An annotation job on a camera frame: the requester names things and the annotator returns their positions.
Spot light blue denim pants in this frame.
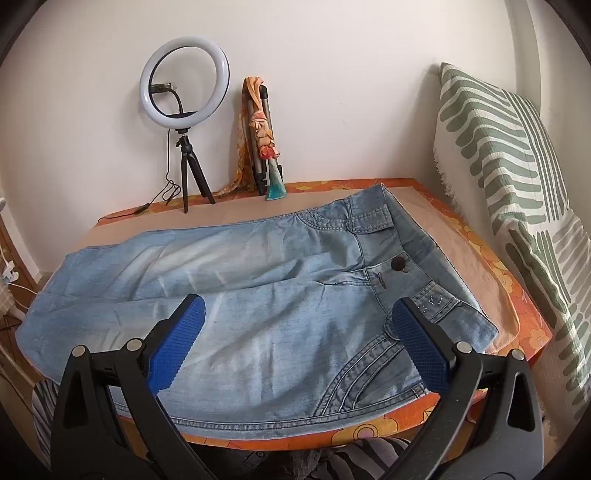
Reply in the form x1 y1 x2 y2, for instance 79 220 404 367
16 183 500 437

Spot person's striped grey clothing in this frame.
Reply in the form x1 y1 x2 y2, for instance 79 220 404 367
31 378 416 480

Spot black cable with inline switch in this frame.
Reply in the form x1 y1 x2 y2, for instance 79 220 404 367
100 129 183 219

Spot orange floral tablecloth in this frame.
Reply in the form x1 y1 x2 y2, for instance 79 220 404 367
95 178 553 450

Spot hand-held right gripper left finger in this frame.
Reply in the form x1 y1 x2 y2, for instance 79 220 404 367
50 293 206 480

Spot orange patterned scarf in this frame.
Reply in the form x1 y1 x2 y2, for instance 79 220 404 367
217 76 288 202

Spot beige cloth mat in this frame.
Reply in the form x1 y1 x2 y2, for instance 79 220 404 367
34 185 522 356

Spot folded grey tripod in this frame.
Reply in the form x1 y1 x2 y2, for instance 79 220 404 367
249 83 284 195

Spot green striped white pillow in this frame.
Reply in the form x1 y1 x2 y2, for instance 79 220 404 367
433 62 591 407

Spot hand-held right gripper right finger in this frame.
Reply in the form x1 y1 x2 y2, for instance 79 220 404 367
390 296 548 480

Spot white ring light on tripod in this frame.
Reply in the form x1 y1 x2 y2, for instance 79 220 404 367
140 36 230 214

